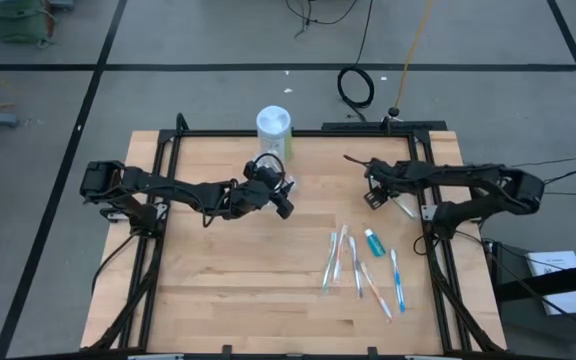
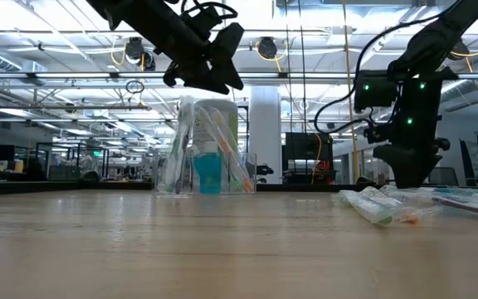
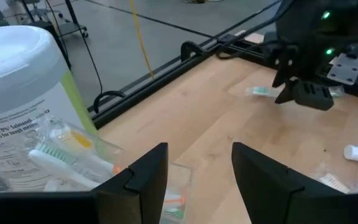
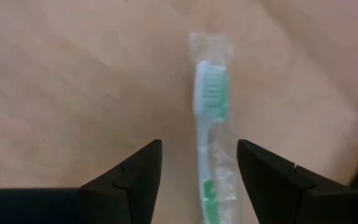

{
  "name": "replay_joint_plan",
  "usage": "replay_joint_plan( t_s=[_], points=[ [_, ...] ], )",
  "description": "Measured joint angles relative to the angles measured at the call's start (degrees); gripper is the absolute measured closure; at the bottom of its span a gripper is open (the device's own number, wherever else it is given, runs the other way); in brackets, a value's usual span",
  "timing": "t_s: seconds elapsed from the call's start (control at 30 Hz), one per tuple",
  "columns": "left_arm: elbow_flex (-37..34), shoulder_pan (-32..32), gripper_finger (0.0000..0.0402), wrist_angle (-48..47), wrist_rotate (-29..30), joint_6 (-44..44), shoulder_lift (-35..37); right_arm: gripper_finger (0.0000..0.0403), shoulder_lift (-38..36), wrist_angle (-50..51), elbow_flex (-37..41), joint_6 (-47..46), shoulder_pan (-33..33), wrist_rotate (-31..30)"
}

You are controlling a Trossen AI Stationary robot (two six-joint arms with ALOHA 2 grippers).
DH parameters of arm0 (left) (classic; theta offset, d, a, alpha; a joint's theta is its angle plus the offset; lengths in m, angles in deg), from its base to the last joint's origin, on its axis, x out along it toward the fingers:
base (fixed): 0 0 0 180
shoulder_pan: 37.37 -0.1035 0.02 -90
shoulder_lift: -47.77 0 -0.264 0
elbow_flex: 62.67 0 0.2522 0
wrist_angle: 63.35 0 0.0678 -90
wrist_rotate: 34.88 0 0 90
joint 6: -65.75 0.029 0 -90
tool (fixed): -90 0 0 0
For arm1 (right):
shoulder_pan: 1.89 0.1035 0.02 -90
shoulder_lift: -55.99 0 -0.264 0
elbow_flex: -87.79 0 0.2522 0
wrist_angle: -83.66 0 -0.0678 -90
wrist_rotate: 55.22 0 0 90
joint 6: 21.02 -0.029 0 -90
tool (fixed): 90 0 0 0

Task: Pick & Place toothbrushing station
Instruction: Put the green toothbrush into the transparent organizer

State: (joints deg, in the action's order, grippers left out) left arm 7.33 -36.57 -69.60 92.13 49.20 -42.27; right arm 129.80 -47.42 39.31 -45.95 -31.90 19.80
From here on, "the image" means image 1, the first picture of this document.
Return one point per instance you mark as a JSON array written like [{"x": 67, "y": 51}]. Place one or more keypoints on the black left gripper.
[{"x": 248, "y": 200}]

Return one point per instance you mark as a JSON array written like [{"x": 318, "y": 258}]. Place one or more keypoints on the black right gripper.
[{"x": 393, "y": 175}]

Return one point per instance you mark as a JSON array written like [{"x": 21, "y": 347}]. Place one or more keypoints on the green toothbrush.
[
  {"x": 329, "y": 262},
  {"x": 404, "y": 207}
]

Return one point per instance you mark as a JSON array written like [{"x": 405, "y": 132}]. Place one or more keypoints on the blue mouthwash bottle white cap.
[{"x": 376, "y": 246}]

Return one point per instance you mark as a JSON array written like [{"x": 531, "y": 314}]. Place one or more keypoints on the purple toothbrush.
[{"x": 356, "y": 267}]

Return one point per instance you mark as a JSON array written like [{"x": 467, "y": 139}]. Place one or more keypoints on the blue toothbrush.
[{"x": 398, "y": 280}]

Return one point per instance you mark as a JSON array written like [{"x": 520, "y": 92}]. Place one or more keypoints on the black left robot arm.
[{"x": 168, "y": 187}]

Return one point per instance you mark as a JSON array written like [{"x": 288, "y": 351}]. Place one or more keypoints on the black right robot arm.
[{"x": 468, "y": 175}]

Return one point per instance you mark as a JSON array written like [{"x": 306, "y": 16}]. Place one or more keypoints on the clear acrylic organizer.
[{"x": 262, "y": 156}]

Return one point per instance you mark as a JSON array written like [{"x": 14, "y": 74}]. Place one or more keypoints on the white wipes canister green label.
[{"x": 274, "y": 122}]

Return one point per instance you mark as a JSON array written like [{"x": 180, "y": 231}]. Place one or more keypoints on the dark grey side cart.
[{"x": 518, "y": 320}]

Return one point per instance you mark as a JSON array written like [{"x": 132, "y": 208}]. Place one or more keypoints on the white paper booklet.
[{"x": 563, "y": 287}]

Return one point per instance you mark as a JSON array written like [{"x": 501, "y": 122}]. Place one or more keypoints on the green fabric bag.
[{"x": 20, "y": 20}]

